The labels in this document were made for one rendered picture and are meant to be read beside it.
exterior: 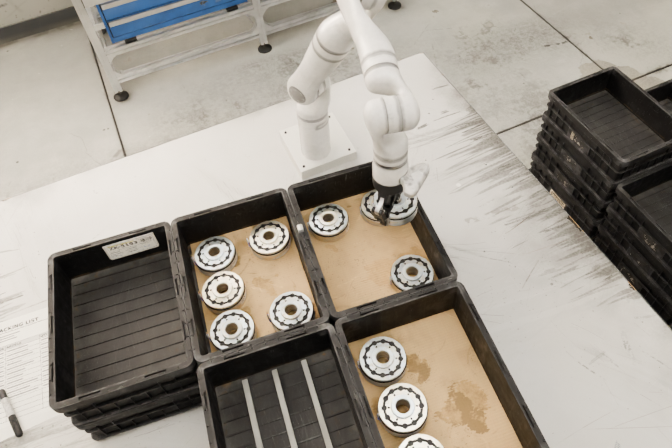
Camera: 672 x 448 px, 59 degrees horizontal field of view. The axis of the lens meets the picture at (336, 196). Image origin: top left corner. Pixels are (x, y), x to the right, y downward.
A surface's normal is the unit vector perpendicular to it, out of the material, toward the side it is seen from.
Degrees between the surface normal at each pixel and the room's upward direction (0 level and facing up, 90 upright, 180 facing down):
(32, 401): 0
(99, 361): 0
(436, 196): 0
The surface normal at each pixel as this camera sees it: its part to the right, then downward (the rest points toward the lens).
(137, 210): -0.07, -0.62
